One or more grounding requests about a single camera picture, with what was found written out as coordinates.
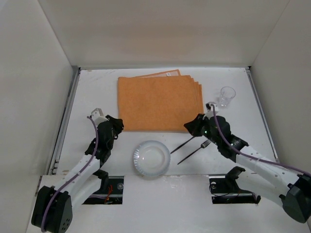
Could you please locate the left aluminium table rail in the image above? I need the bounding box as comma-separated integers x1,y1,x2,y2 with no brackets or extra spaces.
45,66,81,175

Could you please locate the white paper plate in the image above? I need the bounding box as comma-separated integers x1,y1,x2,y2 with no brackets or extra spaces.
133,140,171,177

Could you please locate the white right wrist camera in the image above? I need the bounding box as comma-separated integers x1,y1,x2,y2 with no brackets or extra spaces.
205,102,219,118

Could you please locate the aluminium table rail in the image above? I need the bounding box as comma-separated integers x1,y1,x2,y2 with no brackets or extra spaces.
45,66,81,175
245,67,279,163

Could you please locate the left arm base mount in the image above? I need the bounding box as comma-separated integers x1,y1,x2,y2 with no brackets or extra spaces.
83,176,124,205

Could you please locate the clear plastic cup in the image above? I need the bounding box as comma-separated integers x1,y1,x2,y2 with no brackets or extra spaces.
218,86,236,107

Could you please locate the black knife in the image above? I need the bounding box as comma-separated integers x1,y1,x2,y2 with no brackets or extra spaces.
170,136,195,154

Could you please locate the right aluminium table rail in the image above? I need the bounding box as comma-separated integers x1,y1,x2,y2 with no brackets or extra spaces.
245,67,279,163

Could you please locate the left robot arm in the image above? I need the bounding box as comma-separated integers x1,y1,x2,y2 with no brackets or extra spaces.
31,115,124,233

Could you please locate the black fork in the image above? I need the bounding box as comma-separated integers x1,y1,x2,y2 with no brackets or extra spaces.
177,140,212,165

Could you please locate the orange cloth placemat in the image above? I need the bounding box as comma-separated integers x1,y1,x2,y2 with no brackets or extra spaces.
118,75,204,133

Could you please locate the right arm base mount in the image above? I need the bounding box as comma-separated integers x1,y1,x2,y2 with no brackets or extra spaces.
209,175,261,204

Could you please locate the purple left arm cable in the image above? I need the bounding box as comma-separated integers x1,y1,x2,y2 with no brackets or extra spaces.
40,116,101,231

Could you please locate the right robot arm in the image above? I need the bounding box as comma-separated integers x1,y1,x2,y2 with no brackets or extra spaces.
184,114,311,223

